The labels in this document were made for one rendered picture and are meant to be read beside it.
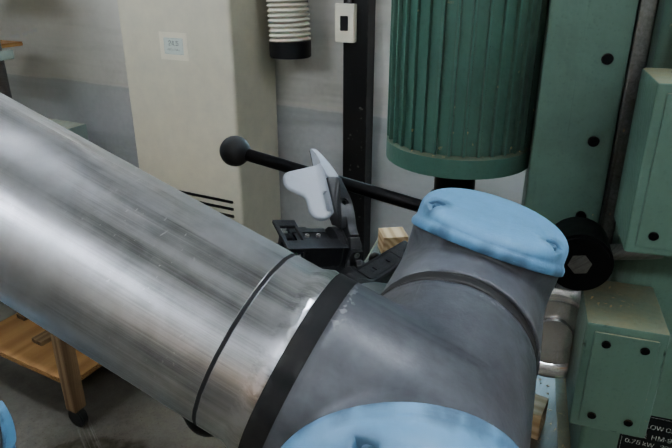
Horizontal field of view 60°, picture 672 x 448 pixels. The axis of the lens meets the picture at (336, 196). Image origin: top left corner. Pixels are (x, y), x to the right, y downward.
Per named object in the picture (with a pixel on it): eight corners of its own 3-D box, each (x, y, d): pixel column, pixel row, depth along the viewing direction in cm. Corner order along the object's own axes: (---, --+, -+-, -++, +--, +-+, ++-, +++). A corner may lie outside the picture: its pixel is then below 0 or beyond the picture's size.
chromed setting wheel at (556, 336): (490, 356, 68) (501, 262, 64) (604, 377, 65) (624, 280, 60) (488, 372, 66) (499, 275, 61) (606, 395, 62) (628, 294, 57)
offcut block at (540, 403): (545, 421, 80) (548, 398, 79) (537, 440, 77) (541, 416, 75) (514, 410, 82) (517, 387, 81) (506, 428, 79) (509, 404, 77)
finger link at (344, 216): (332, 170, 58) (348, 252, 55) (346, 170, 59) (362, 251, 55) (315, 190, 62) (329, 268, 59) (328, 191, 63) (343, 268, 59)
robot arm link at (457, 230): (582, 293, 27) (495, 473, 32) (580, 205, 37) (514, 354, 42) (393, 223, 29) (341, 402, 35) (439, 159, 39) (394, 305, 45)
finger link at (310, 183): (280, 133, 60) (293, 215, 56) (332, 136, 62) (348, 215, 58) (271, 148, 62) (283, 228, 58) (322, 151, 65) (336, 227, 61)
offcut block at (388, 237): (377, 246, 108) (378, 227, 107) (401, 244, 109) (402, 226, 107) (382, 257, 104) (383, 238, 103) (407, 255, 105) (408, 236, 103)
